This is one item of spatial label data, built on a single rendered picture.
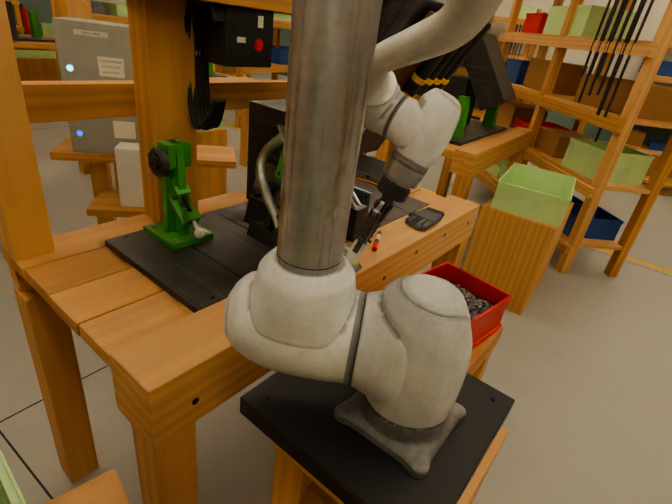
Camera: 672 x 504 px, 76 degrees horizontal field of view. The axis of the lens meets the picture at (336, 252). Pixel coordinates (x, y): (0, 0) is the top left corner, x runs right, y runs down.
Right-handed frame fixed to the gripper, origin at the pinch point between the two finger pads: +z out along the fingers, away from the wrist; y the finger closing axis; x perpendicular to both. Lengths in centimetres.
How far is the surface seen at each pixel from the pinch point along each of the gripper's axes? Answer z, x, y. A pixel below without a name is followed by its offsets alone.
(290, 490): 31, -18, -40
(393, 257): 5.1, -7.3, 26.4
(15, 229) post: 32, 69, -31
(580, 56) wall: -239, -54, 886
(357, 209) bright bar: -2.1, 9.6, 24.4
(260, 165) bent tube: -0.4, 39.3, 13.9
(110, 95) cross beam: 0, 79, -5
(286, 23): -33, 324, 508
